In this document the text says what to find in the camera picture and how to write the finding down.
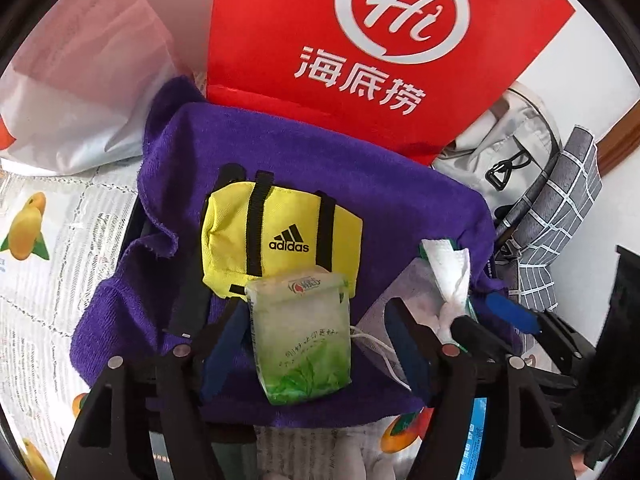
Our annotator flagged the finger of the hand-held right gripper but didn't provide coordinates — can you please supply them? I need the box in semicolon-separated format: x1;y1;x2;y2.
450;316;581;396
486;291;598;376

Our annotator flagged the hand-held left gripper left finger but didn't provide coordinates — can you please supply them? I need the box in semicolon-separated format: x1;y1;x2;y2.
55;300;251;480

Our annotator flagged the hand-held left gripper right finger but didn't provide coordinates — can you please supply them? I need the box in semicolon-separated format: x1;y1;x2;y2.
385;297;586;480

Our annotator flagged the leaf-print clear tissue pack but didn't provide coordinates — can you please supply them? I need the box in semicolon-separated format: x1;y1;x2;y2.
244;267;353;407

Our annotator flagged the small yellow bag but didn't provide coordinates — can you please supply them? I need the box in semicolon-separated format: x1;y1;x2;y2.
200;164;363;301

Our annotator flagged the white face mask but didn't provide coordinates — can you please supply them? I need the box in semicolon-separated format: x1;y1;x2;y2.
350;260;451;391

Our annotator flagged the blue wet wipes pack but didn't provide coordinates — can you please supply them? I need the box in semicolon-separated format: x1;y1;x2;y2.
452;395;491;480

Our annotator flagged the green tissue packet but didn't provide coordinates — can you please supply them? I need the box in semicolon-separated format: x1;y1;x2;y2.
419;237;483;321

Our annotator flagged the purple towel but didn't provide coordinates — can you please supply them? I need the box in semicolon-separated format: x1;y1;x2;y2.
70;76;516;428

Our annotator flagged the grey fabric bag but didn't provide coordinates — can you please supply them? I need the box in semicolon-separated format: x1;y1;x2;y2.
430;82;563;221

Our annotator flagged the fruit-printed bed sheet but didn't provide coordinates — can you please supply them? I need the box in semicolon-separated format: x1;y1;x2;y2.
0;165;441;480

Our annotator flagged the white plastic bag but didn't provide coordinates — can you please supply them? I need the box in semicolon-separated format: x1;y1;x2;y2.
0;0;201;177

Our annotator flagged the red paper bag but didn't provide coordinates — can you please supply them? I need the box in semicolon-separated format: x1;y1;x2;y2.
206;0;576;167

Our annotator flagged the black strap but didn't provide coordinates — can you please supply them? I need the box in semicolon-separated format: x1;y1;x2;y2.
134;195;213;342

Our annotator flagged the wooden door frame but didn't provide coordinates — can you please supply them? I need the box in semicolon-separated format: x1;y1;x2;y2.
597;105;640;178

